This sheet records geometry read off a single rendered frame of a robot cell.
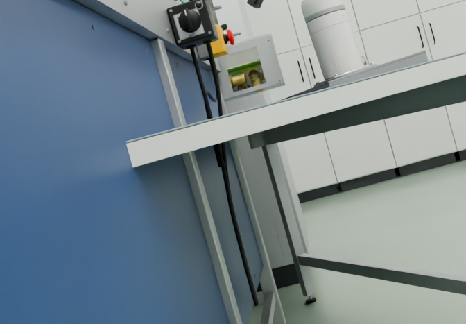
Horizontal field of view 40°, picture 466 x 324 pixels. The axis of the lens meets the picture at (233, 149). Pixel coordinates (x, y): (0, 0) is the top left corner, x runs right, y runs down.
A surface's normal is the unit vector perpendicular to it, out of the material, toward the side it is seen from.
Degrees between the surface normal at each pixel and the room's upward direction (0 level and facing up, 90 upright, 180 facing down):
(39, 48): 90
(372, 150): 90
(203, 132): 90
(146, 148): 90
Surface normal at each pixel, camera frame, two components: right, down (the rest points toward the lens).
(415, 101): -0.89, 0.26
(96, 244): 0.96, -0.26
